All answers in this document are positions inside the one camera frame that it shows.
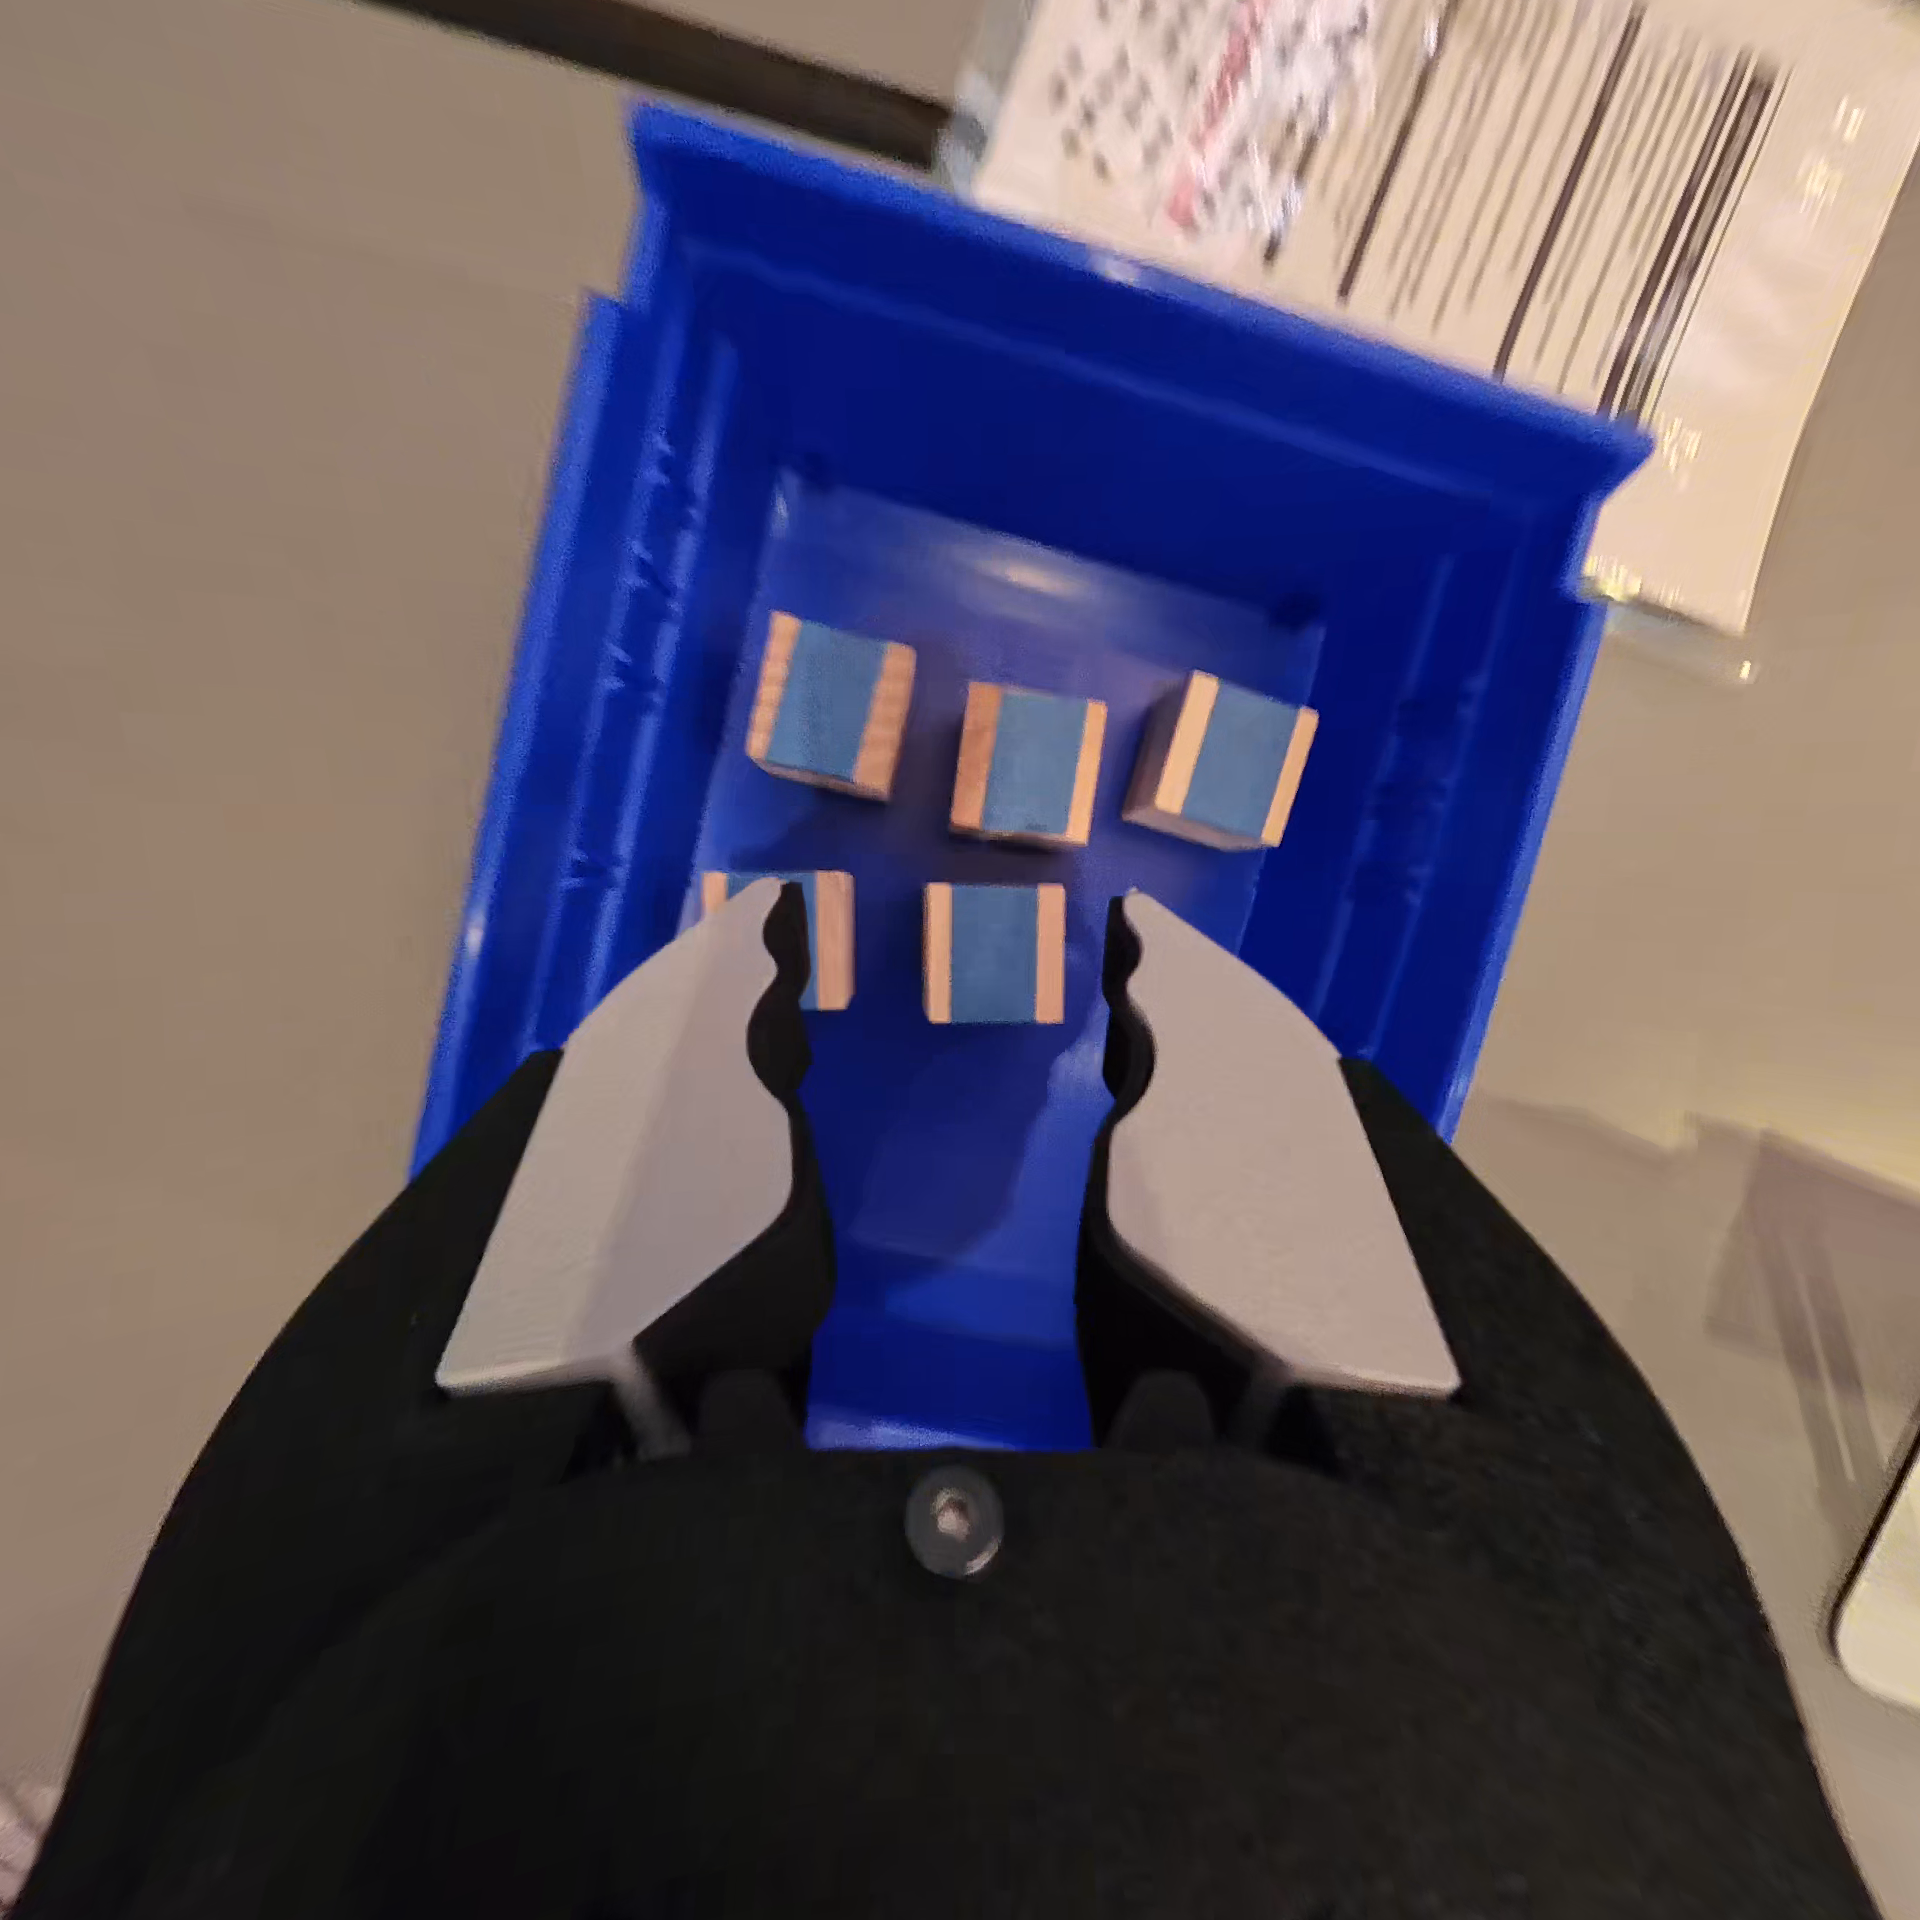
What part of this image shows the instruction sheet in plastic sleeve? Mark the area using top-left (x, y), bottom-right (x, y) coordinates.
top-left (944, 0), bottom-right (1920, 683)

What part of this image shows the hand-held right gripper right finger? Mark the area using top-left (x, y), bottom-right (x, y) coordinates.
top-left (1067, 888), bottom-right (1464, 1454)

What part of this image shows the blue plastic bin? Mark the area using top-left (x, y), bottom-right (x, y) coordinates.
top-left (408, 97), bottom-right (1659, 1456)

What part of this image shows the black-white marker sign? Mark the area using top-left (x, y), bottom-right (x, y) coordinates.
top-left (1821, 1395), bottom-right (1920, 1711)

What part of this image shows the black desk cable cover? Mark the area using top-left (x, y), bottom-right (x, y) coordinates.
top-left (382, 0), bottom-right (963, 169)

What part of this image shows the pile of taped cubes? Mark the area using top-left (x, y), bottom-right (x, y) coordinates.
top-left (696, 607), bottom-right (1322, 1030)

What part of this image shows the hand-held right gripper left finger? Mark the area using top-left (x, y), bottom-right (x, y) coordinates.
top-left (436, 882), bottom-right (842, 1456)

